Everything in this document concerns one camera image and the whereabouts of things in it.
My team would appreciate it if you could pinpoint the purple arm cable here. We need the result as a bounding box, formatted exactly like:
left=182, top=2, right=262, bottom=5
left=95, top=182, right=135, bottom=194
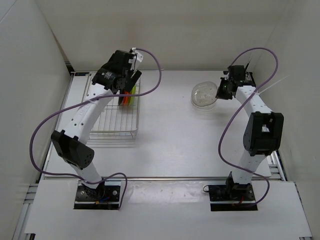
left=29, top=47, right=163, bottom=210
left=218, top=47, right=279, bottom=207

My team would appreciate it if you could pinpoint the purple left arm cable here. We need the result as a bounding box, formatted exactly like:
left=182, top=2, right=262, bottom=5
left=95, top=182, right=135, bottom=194
left=29, top=47, right=163, bottom=210

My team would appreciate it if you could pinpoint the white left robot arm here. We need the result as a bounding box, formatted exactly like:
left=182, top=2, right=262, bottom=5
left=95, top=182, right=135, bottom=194
left=51, top=48, right=143, bottom=201

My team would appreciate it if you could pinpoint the clear ribbed glass plate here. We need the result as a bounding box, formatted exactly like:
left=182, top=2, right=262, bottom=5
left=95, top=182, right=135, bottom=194
left=191, top=81, right=218, bottom=106

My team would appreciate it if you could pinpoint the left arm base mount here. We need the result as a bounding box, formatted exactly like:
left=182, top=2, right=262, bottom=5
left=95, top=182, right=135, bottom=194
left=73, top=181, right=121, bottom=210

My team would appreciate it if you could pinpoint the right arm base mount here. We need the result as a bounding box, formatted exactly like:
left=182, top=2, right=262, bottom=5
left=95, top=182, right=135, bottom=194
left=202, top=184, right=258, bottom=212

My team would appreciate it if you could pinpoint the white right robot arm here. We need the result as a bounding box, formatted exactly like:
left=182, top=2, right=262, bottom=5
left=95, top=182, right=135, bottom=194
left=216, top=65, right=284, bottom=201

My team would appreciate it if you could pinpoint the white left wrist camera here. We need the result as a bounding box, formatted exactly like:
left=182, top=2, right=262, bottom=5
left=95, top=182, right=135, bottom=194
left=130, top=47, right=144, bottom=69

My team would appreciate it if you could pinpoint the aluminium table frame rail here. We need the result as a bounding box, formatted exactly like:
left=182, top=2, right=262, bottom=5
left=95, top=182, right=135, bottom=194
left=266, top=151, right=287, bottom=182

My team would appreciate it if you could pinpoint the green plate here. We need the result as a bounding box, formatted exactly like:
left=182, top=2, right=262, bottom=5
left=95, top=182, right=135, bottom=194
left=127, top=83, right=138, bottom=107

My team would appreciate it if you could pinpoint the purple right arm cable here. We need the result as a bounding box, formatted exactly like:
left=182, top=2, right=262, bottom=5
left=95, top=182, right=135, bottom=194
left=218, top=47, right=279, bottom=207

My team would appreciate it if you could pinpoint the white zip tie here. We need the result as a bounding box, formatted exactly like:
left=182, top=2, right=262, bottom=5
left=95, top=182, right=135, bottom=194
left=255, top=75, right=289, bottom=96

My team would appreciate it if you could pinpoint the orange plate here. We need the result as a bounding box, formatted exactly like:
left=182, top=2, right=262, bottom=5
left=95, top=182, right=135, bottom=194
left=118, top=91, right=131, bottom=106

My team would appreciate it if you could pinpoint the metal wire dish rack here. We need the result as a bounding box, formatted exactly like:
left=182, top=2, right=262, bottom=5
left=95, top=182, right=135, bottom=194
left=84, top=70, right=141, bottom=148

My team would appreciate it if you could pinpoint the clear bumpy glass plate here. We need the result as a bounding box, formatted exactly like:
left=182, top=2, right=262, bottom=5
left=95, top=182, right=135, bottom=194
left=191, top=101, right=216, bottom=111

